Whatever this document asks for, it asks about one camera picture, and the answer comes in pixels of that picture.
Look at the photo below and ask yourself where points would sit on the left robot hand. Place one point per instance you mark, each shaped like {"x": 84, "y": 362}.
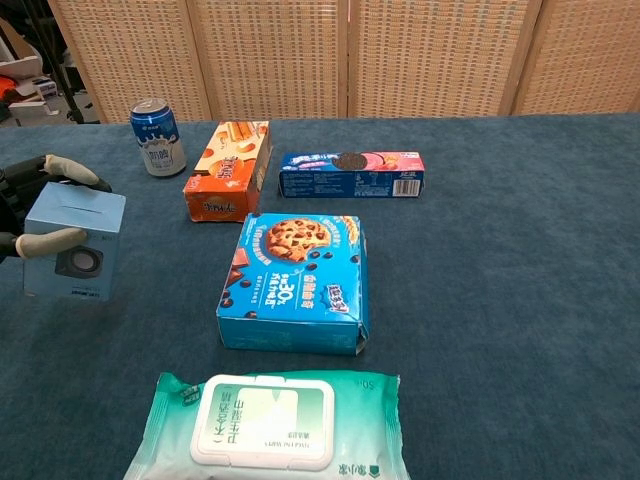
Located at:
{"x": 12, "y": 200}

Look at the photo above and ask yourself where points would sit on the small light blue speaker box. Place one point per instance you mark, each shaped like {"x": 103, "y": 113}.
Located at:
{"x": 75, "y": 280}

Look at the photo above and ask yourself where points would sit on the orange wafer roll box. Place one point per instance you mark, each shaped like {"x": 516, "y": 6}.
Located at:
{"x": 225, "y": 175}

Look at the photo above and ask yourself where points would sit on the blue chocolate chip cookie box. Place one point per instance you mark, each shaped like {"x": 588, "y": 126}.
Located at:
{"x": 295, "y": 280}

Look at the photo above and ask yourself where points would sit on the blue pink sandwich cookie box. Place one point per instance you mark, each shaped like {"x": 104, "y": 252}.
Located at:
{"x": 350, "y": 176}

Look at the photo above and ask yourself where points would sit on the black tripod stand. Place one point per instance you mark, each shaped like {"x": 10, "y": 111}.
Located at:
{"x": 64, "y": 82}

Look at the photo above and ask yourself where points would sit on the blue white drink can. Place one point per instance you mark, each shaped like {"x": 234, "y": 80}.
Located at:
{"x": 160, "y": 145}

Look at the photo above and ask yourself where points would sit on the woven wooden folding screen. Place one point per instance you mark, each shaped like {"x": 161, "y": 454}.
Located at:
{"x": 270, "y": 60}

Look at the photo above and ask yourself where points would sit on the green wet wipes pack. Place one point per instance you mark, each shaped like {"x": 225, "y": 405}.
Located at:
{"x": 265, "y": 425}

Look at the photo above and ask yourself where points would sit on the blue felt table cover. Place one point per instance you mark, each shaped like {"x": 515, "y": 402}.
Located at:
{"x": 500, "y": 300}

